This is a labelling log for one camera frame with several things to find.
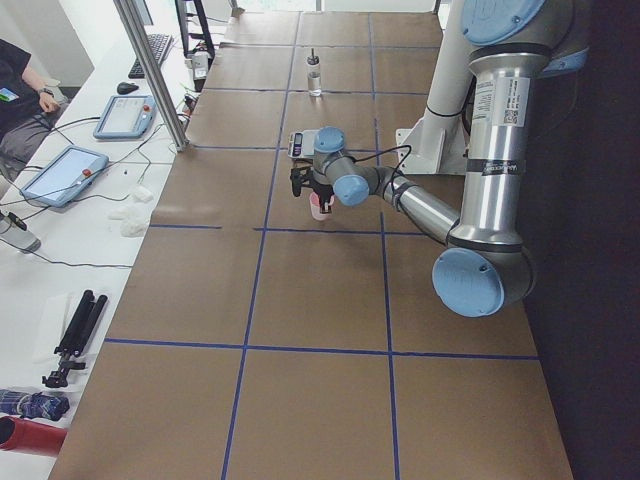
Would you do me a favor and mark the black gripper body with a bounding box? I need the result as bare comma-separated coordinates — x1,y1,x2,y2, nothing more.
310,180,334,201

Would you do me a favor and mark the pink plastic cup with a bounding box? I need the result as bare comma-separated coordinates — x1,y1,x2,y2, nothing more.
309,192,332,221

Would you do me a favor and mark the clear glass sauce bottle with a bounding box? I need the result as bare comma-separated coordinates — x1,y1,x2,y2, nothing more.
306,48,322,97

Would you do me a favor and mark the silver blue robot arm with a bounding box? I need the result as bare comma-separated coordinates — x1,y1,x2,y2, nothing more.
290,1,592,317

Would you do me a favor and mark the grey digital kitchen scale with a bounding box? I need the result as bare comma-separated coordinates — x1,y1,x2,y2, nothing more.
287,129,318,160

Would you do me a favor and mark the crumpled white tissue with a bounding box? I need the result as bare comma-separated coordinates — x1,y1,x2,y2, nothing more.
107,185,154,238

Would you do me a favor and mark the far blue teach pendant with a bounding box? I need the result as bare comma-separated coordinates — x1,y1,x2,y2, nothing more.
93,95,156,140

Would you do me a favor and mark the blue teach pendant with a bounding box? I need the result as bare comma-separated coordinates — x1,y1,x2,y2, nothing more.
93,95,156,140
20,145,109,208

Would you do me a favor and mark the black computer keyboard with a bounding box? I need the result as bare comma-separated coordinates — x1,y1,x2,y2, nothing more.
128,33,174,79

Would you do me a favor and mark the black computer mouse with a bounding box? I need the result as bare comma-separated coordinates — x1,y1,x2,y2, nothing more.
116,82,139,95

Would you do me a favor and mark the near blue teach pendant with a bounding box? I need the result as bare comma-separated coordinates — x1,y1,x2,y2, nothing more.
20,145,109,208

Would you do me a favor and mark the black folded tripod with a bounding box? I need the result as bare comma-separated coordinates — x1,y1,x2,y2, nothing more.
42,290,108,388

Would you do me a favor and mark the seated person in black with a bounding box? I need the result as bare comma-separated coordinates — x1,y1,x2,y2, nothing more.
1,39,68,181

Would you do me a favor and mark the grey metal water bottle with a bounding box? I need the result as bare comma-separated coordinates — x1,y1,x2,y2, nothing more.
1,212,41,253

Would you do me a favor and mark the red cylindrical container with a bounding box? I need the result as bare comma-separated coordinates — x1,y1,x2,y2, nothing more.
1,416,67,457

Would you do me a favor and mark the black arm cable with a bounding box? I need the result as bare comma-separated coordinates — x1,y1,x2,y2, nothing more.
349,144,413,201

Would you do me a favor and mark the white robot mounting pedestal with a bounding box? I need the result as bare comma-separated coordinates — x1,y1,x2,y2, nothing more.
396,1,473,175

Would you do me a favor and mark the aluminium frame post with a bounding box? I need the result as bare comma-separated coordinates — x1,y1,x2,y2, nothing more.
113,0,188,152

